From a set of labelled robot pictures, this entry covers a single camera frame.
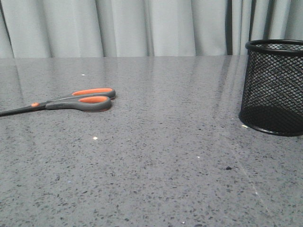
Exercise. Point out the grey orange handled scissors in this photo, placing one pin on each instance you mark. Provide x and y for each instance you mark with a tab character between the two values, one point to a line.
88	100

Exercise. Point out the black mesh pen bucket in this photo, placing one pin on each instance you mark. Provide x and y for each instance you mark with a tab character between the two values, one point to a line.
272	99

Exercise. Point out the grey pleated curtain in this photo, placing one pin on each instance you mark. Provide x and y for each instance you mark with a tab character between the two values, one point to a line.
135	28

